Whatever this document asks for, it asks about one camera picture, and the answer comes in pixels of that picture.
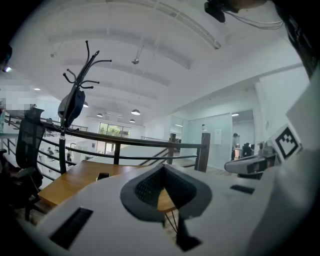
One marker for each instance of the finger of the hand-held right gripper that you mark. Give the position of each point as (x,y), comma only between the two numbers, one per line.
(240,163)

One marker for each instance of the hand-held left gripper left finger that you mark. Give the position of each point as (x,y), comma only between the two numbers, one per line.
(105,212)

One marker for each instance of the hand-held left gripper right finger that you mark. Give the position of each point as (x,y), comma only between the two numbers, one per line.
(220,207)

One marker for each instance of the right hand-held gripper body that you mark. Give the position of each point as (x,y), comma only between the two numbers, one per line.
(287,143)

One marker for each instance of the white paper notice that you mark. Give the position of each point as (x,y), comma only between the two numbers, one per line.
(218,137)

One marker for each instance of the black smartphone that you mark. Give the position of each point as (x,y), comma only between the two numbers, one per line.
(103,176)

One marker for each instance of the dark curved metal railing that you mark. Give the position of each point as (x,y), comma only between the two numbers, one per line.
(140,142)

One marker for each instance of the large glass window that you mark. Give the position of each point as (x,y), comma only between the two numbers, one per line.
(115,130)

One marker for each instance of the black mesh office chair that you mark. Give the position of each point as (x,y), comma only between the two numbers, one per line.
(28,140)

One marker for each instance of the black printed t-shirt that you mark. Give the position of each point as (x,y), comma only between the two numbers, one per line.
(302,37)

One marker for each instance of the dark hanging bag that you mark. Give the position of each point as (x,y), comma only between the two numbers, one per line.
(75,105)

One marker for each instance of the black coat rack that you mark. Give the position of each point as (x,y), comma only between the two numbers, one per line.
(75,82)

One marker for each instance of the long white ceiling light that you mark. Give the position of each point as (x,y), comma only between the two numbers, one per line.
(197,27)

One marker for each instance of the hanging ceiling spotlight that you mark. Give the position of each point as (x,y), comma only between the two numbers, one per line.
(135,61)

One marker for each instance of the dark wooden railing post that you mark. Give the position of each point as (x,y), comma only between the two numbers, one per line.
(203,152)

